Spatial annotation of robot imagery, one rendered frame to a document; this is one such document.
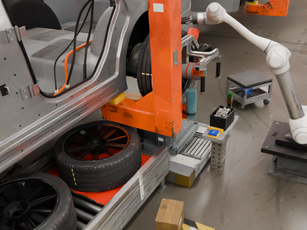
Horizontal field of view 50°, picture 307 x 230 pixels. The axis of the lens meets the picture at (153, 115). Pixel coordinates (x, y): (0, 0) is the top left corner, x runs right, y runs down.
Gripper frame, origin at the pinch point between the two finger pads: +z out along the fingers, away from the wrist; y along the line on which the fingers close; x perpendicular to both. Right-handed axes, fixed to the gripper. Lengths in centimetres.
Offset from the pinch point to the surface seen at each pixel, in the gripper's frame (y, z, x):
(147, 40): -6.1, 20.4, -11.3
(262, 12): 332, -137, -118
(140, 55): -16.1, 25.8, -19.4
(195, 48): 17.4, -17.4, -32.3
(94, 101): -59, 58, -33
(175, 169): -56, 5, -107
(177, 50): -48.5, -5.2, -3.0
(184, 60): -6.0, -8.2, -31.5
